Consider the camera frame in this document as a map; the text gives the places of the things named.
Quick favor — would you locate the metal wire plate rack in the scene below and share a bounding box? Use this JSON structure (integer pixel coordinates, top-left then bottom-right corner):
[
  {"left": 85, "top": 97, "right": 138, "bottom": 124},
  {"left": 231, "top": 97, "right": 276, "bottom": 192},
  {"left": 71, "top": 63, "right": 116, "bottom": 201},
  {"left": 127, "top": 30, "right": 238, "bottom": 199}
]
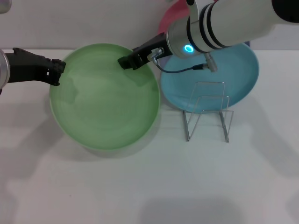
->
[{"left": 182, "top": 81, "right": 235, "bottom": 143}]

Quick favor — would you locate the light blue round plate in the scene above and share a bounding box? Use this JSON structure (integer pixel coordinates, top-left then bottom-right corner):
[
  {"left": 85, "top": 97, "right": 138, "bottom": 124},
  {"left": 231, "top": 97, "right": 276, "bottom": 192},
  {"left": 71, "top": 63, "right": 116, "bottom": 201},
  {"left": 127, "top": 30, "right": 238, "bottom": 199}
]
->
[{"left": 160, "top": 42, "right": 260, "bottom": 113}]

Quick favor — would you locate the green round plate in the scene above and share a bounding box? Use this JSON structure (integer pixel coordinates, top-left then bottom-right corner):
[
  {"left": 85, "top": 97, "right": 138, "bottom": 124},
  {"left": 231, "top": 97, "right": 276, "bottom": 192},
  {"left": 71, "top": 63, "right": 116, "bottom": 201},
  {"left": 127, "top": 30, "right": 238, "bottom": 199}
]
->
[{"left": 49, "top": 43, "right": 161, "bottom": 150}]

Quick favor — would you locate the red round plate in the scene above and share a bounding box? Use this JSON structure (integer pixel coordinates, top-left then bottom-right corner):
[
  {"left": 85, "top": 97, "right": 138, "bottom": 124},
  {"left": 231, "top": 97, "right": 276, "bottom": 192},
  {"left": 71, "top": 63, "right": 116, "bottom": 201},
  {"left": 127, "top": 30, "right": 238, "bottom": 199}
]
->
[{"left": 157, "top": 0, "right": 191, "bottom": 35}]

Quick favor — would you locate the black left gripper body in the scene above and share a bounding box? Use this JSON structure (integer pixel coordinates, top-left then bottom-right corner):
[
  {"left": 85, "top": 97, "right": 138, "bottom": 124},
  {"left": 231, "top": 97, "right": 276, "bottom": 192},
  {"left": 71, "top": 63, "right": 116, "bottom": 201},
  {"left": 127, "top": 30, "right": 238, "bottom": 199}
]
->
[{"left": 5, "top": 47, "right": 51, "bottom": 84}]

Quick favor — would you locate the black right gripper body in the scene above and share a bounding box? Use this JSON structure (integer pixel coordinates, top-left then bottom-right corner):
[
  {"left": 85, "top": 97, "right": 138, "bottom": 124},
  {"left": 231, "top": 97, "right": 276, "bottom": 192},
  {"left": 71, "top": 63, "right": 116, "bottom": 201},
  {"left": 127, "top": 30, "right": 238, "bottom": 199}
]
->
[{"left": 132, "top": 33, "right": 173, "bottom": 65}]

